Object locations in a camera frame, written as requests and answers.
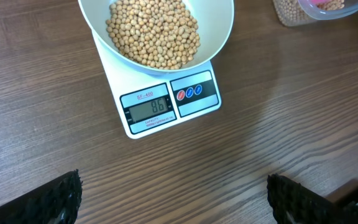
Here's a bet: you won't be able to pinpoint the clear plastic container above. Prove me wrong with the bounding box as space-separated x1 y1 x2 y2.
271 0 358 27

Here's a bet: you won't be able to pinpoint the white digital kitchen scale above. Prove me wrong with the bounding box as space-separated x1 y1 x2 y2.
94 37 221 139

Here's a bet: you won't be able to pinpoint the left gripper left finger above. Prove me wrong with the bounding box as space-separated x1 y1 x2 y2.
0 169 83 224

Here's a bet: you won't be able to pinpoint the pink measuring scoop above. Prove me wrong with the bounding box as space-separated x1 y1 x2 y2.
310 0 329 4

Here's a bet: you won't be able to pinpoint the white bowl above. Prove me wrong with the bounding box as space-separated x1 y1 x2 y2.
78 0 234 75

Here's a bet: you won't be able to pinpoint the yellow soybeans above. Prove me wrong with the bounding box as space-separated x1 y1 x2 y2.
273 0 345 27

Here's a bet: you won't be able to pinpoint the soybeans in bowl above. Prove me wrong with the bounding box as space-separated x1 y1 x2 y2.
106 0 201 70

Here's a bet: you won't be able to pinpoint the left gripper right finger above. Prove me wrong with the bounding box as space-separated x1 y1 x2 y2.
267 174 356 224

